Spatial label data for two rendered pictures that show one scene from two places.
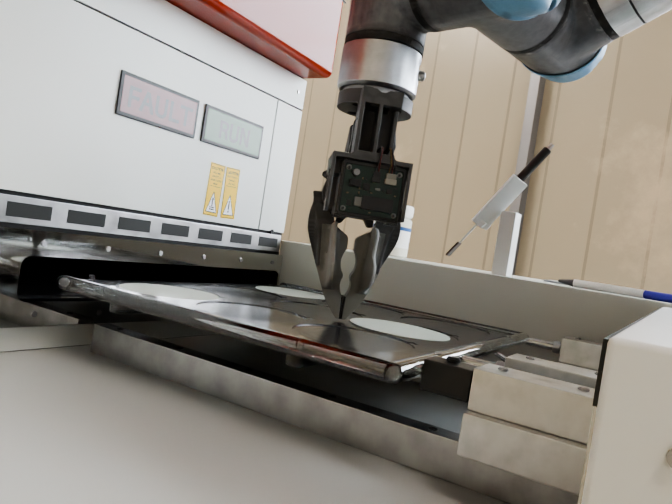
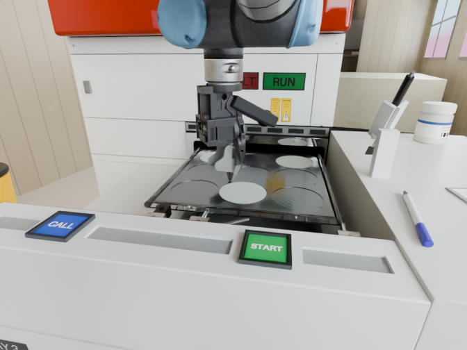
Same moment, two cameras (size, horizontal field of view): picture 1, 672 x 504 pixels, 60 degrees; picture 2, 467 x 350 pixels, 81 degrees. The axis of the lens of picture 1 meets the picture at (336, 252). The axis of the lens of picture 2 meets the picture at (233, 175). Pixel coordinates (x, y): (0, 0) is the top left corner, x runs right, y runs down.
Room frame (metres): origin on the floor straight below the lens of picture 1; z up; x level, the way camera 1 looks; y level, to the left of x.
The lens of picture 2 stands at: (0.37, -0.55, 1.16)
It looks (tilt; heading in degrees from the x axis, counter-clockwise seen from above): 23 degrees down; 69
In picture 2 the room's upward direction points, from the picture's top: straight up
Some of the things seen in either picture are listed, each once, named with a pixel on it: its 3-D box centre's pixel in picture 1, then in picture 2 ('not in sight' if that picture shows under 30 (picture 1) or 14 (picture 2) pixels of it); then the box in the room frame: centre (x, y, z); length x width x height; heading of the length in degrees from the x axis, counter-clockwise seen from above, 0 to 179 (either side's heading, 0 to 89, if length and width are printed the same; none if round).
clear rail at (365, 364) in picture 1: (196, 318); (179, 170); (0.47, 0.10, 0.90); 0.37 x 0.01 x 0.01; 59
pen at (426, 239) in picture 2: (616, 289); (414, 213); (0.70, -0.34, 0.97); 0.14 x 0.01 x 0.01; 49
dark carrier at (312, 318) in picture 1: (315, 311); (250, 174); (0.63, 0.01, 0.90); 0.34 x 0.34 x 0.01; 59
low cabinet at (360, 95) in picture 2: not in sight; (352, 98); (4.45, 3.69, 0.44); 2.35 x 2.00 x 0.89; 137
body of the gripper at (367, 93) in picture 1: (367, 161); (220, 114); (0.54, -0.02, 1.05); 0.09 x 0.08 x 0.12; 5
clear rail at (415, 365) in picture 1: (477, 350); (238, 212); (0.53, -0.14, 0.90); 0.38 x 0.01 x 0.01; 149
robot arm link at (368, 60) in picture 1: (381, 78); (224, 72); (0.55, -0.02, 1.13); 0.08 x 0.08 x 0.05
